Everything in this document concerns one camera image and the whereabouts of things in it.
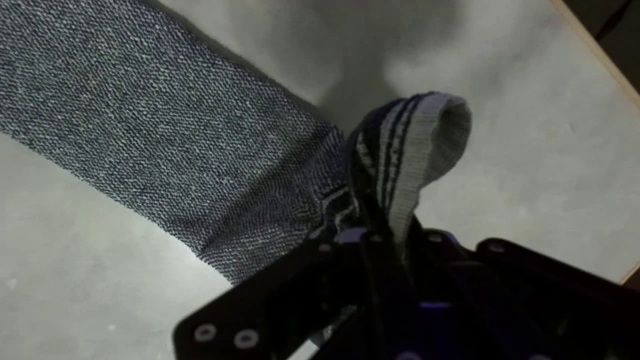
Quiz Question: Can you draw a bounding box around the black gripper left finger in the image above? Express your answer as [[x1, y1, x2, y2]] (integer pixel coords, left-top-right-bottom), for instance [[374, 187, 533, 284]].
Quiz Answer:
[[172, 225, 384, 360]]

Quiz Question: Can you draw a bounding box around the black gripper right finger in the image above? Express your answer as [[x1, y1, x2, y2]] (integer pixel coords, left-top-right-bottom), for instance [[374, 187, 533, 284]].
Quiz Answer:
[[399, 228, 640, 360]]

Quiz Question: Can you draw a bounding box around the grey towel with striped ends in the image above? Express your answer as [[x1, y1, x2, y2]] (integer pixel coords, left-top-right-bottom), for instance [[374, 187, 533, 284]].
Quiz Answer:
[[0, 0, 475, 286]]

